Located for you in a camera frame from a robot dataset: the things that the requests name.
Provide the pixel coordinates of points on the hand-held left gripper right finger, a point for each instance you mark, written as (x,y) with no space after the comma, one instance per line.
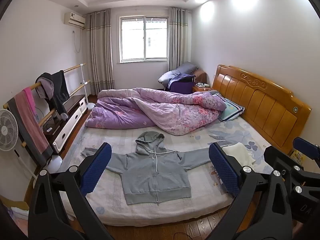
(222,165)

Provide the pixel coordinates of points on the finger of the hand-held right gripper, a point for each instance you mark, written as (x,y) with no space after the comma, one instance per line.
(275,157)
(306,150)

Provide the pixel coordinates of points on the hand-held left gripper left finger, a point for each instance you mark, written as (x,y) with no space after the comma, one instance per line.
(97,167)

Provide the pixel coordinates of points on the grey zip hoodie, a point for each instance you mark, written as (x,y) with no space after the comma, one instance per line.
(155,180)

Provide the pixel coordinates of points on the crumpled pale clothes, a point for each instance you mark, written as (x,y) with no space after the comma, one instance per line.
(20,213)

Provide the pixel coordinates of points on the person's right hand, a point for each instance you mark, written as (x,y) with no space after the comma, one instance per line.
(299,231)

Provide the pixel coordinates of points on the yellow box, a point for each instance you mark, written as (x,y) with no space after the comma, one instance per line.
(297,156)

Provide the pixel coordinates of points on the folded white cloth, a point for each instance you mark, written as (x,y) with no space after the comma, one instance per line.
(237,152)

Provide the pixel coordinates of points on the floral bed sheet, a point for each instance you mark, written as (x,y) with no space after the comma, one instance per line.
(225,132)

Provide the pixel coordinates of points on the white brown tv cabinet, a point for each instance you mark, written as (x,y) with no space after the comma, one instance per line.
(67,127)

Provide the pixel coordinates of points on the blue patterned pillow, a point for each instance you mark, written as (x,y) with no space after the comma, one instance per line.
(231,110)

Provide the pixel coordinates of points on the wooden bed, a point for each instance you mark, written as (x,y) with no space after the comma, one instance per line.
(262,100)

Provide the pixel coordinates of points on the remote control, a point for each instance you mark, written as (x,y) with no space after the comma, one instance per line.
(49,130)

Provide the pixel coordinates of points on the purple floral quilt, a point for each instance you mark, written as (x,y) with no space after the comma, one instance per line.
(175,110)

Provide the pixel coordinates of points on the grey pink striped blanket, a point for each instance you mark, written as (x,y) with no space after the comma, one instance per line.
(30,132)

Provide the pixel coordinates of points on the wooden nightstand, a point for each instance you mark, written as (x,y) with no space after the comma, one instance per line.
(200,89)

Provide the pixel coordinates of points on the dark hanging jacket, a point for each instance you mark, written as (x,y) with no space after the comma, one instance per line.
(61,90)

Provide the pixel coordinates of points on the dark purple blanket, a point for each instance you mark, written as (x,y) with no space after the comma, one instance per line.
(181,85)

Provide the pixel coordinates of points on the brown armchair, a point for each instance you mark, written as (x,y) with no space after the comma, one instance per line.
(201,76)

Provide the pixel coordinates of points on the cardboard box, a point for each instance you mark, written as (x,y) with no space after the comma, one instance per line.
(12,201)

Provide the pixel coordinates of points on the pink towel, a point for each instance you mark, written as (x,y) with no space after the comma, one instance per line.
(30,100)

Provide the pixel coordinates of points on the white standing fan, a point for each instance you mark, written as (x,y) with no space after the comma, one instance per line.
(7,130)

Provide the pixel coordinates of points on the wooden barre rack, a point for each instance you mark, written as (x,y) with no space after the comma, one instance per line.
(75,67)

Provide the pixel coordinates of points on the chair with piled bedding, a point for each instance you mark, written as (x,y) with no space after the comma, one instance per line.
(180,71)

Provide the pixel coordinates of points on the grey striped curtain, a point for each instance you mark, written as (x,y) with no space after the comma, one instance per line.
(178,37)
(101,55)

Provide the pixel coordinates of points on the window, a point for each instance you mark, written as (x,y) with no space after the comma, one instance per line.
(143,40)

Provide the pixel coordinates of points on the white air conditioner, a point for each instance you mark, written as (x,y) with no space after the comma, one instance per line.
(74,20)

